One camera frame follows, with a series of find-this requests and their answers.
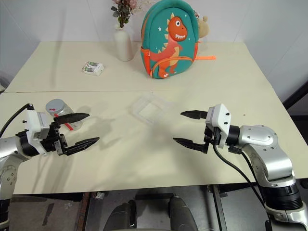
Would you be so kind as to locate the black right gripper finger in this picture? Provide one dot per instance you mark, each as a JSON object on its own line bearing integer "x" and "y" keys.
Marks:
{"x": 193, "y": 114}
{"x": 188, "y": 144}

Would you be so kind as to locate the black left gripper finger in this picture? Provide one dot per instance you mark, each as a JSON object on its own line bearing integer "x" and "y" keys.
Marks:
{"x": 71, "y": 117}
{"x": 80, "y": 145}

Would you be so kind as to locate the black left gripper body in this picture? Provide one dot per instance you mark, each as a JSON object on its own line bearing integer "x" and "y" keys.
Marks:
{"x": 53, "y": 142}

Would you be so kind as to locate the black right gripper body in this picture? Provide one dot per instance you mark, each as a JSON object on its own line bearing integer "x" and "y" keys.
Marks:
{"x": 209, "y": 138}

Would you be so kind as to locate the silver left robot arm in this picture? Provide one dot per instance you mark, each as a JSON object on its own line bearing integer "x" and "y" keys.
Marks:
{"x": 8, "y": 149}

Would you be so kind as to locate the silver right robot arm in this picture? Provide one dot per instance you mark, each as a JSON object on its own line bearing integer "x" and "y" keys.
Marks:
{"x": 269, "y": 156}

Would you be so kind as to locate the clear plastic jar grey lid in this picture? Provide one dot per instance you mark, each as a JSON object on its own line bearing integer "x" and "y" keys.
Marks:
{"x": 63, "y": 113}

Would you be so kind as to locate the clear square plastic container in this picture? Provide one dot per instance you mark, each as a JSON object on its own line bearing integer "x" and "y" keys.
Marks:
{"x": 152, "y": 108}

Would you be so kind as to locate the small white green box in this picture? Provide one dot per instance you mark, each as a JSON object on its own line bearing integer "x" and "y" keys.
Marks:
{"x": 92, "y": 68}

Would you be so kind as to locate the green dinosaur backpack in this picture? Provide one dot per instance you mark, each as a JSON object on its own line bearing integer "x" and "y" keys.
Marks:
{"x": 169, "y": 41}

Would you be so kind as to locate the beige plush toy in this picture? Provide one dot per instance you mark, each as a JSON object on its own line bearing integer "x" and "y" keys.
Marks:
{"x": 203, "y": 27}

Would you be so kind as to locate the white ceramic vase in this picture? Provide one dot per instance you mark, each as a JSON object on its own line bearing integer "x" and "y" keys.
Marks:
{"x": 123, "y": 44}

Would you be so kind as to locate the dried flower bouquet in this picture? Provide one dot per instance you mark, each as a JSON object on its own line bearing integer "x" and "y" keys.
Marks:
{"x": 124, "y": 10}

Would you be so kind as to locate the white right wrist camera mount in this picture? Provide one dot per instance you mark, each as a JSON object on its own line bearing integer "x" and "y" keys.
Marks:
{"x": 220, "y": 120}

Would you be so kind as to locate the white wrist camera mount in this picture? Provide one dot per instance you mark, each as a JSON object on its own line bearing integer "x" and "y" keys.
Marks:
{"x": 220, "y": 120}
{"x": 32, "y": 125}

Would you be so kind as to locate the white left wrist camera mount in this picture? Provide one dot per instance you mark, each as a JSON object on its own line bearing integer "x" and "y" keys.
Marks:
{"x": 32, "y": 125}

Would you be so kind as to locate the black table frame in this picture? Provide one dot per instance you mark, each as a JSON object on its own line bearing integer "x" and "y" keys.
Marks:
{"x": 149, "y": 207}

